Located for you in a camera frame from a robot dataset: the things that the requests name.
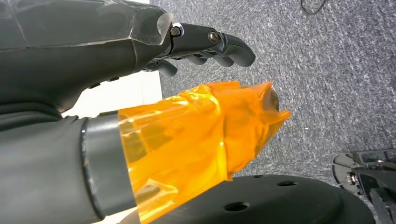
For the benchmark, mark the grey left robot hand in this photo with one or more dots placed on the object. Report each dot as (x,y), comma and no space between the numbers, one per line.
(77,46)

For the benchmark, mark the white panel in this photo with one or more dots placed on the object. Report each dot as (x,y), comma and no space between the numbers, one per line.
(123,92)

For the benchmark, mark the black metal mechanism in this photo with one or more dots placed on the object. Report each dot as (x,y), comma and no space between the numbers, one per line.
(371,182)

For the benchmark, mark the black round base plate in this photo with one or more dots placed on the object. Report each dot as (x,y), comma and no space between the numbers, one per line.
(278,201)

